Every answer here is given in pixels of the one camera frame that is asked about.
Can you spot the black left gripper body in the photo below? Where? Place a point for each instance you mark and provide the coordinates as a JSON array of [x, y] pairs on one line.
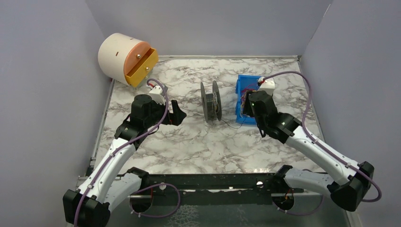
[[169, 115]]

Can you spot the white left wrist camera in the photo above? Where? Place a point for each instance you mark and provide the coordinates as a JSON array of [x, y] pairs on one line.
[[157, 94]]

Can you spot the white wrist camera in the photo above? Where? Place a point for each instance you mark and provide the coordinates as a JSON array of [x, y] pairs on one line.
[[157, 94], [267, 85]]

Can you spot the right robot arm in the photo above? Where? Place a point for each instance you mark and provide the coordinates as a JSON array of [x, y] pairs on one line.
[[345, 182]]

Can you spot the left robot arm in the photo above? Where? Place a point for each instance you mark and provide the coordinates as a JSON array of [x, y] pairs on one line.
[[109, 169]]

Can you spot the black cable spool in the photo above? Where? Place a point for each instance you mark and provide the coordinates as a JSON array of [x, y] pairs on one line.
[[211, 103]]

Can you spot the yellow drawer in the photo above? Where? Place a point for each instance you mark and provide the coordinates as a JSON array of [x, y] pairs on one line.
[[138, 65]]

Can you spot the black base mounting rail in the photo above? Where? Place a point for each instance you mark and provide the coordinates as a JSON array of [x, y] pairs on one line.
[[145, 190]]

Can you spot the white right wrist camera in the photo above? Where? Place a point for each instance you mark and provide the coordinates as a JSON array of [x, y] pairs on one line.
[[267, 85]]

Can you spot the blue plastic bin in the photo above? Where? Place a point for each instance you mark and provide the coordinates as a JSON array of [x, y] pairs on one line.
[[244, 83]]

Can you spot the cream cylindrical drawer cabinet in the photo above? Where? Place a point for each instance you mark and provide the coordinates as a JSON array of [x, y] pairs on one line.
[[113, 52]]

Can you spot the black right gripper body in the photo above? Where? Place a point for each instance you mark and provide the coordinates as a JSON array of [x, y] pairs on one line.
[[248, 110]]

